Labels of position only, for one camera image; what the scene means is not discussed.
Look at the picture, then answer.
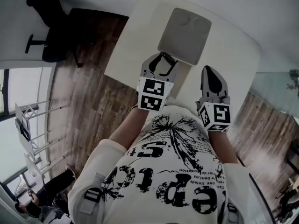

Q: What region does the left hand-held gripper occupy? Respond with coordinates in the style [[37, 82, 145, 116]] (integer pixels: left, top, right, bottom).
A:
[[136, 52, 180, 112]]

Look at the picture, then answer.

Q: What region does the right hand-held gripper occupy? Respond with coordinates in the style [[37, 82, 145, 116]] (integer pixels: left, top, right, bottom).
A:
[[195, 65, 232, 133]]

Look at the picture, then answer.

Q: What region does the person's right forearm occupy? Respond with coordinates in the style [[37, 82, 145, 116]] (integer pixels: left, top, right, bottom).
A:
[[206, 130, 239, 166]]

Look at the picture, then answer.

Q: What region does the person's left forearm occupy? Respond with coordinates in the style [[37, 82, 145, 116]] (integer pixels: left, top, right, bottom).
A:
[[108, 105, 150, 154]]

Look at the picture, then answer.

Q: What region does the white desk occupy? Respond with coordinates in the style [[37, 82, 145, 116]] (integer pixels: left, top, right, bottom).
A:
[[103, 0, 263, 107]]

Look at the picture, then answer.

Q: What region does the frosted glass door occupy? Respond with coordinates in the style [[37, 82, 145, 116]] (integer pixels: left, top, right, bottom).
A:
[[249, 70, 299, 126]]

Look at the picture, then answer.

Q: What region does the white shirt with black print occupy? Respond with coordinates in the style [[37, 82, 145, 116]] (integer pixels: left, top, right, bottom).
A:
[[67, 105, 257, 224]]

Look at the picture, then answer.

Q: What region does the black office chair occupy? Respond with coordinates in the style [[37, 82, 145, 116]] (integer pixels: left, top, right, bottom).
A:
[[24, 0, 83, 69]]

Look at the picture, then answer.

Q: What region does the dark-framed window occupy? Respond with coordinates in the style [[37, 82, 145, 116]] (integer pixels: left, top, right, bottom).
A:
[[0, 66, 57, 196]]

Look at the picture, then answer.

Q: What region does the white metal rack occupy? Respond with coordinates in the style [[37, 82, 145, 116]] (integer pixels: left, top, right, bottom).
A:
[[14, 99, 71, 179]]

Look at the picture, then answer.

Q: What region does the black strap buckle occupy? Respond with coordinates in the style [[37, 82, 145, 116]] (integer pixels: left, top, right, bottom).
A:
[[83, 187, 103, 203]]

